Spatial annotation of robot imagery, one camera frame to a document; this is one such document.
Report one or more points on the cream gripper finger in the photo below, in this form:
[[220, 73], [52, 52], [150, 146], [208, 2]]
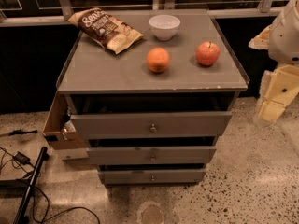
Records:
[[270, 111]]

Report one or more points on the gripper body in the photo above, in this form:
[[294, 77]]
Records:
[[286, 37]]

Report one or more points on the grey drawer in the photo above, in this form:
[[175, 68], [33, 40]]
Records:
[[150, 155], [152, 176], [151, 125]]

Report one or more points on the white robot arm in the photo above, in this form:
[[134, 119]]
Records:
[[283, 44]]

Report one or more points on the grey top drawer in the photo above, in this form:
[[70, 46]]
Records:
[[151, 125]]

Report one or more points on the grey drawer cabinet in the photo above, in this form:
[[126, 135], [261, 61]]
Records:
[[98, 81]]

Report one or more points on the grey bottom drawer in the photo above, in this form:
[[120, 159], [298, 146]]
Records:
[[152, 176]]

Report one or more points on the red apple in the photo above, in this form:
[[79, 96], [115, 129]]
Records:
[[207, 53]]

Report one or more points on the orange fruit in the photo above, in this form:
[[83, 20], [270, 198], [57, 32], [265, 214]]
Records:
[[158, 60]]

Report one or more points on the white bowl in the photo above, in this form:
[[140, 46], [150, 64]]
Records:
[[164, 27]]

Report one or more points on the metal window railing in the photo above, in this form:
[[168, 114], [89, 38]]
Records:
[[149, 3]]

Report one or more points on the brown chips bag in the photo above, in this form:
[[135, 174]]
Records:
[[107, 31]]

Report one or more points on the cardboard box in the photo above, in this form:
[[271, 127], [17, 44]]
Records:
[[60, 133]]

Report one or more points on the black power adapter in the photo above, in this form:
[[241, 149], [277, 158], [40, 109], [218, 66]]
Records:
[[21, 158]]

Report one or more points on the black plug on floor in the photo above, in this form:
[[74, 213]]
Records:
[[17, 132]]

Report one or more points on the black pole on floor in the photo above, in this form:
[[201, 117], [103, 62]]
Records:
[[30, 185]]

